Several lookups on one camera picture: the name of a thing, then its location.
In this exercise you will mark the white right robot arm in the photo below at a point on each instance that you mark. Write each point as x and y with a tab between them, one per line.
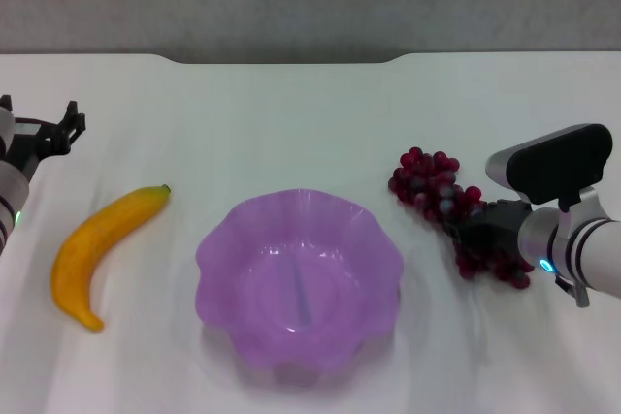
587	249

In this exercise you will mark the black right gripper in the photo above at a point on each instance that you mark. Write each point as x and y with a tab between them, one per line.
495	230

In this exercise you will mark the dark red grape bunch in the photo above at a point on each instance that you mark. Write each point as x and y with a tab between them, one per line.
427	176

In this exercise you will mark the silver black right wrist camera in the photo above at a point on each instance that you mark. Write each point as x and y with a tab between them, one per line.
558	164

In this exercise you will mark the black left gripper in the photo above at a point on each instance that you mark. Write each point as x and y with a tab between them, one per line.
30	142

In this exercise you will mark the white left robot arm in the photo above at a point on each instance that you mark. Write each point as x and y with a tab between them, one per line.
10	186

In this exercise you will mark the yellow banana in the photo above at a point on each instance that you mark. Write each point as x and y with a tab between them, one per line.
92	234

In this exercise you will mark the purple wavy plastic bowl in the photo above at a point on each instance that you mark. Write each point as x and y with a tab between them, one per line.
271	336

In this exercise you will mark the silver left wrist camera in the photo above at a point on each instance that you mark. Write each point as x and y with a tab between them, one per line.
5	130

